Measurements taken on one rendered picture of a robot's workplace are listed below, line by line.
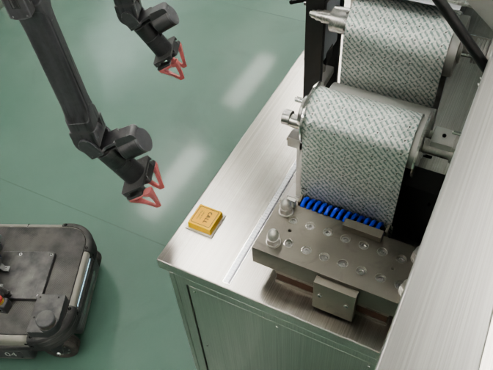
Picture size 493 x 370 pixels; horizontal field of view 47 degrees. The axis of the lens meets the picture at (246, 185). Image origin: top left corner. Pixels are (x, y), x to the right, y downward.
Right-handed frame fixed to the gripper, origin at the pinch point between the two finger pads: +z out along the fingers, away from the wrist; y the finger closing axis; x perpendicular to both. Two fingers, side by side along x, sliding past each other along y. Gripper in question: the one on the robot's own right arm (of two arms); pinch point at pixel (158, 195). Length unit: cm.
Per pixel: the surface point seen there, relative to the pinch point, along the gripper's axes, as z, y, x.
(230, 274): 21.6, -13.9, -8.4
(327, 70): 21, 48, -39
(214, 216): 17.0, 3.0, -5.0
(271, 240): 13.5, -14.0, -25.3
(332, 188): 17.4, -1.3, -39.6
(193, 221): 14.2, 1.2, -0.2
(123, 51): 56, 206, 113
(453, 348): -30, -68, -70
